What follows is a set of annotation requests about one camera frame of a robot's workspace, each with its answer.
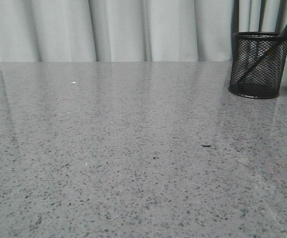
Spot grey and orange scissors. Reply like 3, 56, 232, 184
238, 24, 287, 83

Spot black mesh pen bucket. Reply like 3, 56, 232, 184
229, 32, 287, 99

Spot grey curtain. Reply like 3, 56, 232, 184
0, 0, 287, 62

